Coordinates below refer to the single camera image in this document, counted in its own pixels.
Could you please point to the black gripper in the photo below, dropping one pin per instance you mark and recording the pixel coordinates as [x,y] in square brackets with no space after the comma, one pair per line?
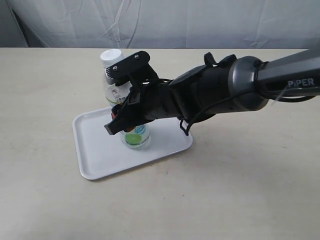
[154,101]

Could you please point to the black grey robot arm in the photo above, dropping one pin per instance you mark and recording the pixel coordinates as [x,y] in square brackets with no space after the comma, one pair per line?
[230,85]

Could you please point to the clear plastic drink bottle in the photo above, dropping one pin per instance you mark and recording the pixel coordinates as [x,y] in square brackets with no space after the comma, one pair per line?
[135,137]

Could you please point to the white rectangular tray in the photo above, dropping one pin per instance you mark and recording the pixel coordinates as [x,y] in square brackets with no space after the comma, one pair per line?
[100,155]

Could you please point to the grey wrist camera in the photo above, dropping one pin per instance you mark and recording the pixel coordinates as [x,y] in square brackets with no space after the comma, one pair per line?
[133,69]

